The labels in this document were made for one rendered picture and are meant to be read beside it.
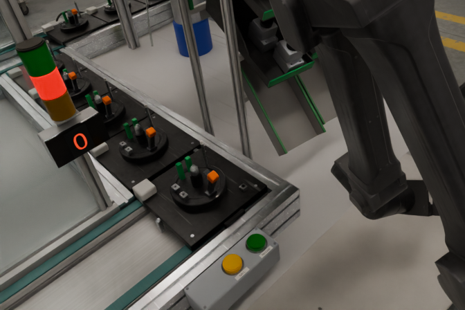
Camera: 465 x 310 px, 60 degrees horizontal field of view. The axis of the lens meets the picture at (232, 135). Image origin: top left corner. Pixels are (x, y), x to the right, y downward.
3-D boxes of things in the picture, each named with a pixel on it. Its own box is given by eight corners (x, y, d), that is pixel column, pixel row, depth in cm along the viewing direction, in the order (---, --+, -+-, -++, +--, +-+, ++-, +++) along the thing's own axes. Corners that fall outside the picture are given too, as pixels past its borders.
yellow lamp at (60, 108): (80, 112, 80) (70, 91, 77) (57, 124, 77) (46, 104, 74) (70, 104, 83) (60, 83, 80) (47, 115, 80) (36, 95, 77)
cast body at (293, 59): (301, 70, 95) (309, 50, 89) (286, 76, 93) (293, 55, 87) (282, 45, 98) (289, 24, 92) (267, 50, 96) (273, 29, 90)
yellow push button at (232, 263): (246, 266, 83) (245, 261, 82) (232, 279, 81) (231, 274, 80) (233, 255, 85) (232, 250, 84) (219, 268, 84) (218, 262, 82)
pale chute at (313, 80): (351, 108, 114) (360, 104, 110) (315, 128, 110) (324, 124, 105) (304, 23, 116) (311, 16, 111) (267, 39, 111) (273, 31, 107)
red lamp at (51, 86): (70, 91, 76) (61, 68, 73) (46, 103, 74) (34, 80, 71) (60, 83, 80) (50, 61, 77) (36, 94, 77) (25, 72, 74)
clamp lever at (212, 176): (216, 191, 95) (219, 175, 88) (210, 196, 94) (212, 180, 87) (206, 180, 96) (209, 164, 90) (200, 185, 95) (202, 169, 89)
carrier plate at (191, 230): (268, 190, 99) (267, 184, 98) (192, 252, 88) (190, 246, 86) (206, 149, 114) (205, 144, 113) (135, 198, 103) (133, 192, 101)
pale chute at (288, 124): (317, 135, 107) (326, 131, 103) (279, 156, 103) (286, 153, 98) (268, 43, 109) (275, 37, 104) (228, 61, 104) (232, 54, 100)
